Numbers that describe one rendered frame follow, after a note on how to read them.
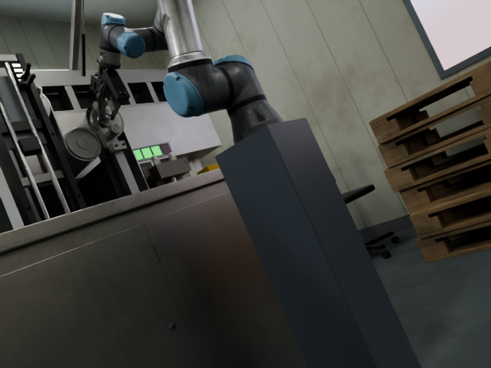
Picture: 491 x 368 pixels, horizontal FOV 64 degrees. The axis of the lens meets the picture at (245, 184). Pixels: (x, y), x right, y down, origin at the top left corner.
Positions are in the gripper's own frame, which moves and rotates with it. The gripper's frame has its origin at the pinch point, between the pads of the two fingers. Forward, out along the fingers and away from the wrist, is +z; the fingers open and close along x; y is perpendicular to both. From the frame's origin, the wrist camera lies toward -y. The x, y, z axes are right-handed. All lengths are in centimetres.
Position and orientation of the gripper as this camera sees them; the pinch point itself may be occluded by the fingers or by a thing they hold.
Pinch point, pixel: (108, 118)
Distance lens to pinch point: 153.6
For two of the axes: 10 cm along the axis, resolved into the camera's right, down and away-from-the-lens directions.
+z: -2.5, 8.5, 4.7
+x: -6.2, 2.3, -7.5
